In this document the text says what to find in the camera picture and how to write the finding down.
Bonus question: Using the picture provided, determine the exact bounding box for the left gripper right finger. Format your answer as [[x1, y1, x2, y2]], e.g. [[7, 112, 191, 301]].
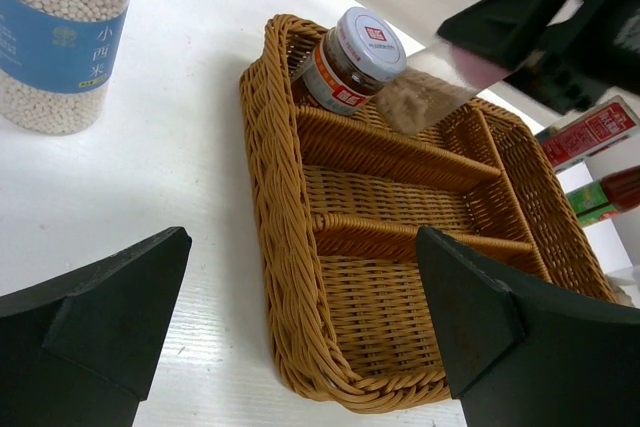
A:
[[416, 227, 639, 426]]

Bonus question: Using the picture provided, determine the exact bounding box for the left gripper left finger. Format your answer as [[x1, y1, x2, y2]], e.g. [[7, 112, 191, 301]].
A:
[[1, 227, 191, 426]]

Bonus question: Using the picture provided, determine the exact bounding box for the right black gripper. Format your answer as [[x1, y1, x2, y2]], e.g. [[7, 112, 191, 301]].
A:
[[437, 0, 639, 115]]

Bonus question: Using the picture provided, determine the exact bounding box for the sauce jar white lid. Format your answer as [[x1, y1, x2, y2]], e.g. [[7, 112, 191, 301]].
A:
[[291, 7, 407, 116]]

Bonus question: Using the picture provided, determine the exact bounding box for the pink lid spice shaker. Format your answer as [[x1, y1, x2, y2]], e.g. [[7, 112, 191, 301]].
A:
[[374, 38, 510, 136]]

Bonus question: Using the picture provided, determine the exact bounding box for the black lid pepper shaker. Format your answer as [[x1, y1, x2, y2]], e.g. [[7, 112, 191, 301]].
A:
[[605, 265, 640, 309]]

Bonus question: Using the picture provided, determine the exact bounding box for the tall dark vinegar bottle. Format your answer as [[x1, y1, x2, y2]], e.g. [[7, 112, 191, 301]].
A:
[[535, 95, 639, 173]]

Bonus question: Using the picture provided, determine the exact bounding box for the red sauce bottle green label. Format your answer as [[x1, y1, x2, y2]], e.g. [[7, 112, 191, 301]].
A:
[[567, 166, 640, 227]]

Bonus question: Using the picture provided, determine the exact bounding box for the brown wicker divided basket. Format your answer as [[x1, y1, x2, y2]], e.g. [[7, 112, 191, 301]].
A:
[[240, 14, 614, 414]]

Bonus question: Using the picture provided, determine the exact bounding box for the sago jar blue label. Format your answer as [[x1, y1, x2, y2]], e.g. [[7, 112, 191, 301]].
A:
[[1, 0, 129, 135]]

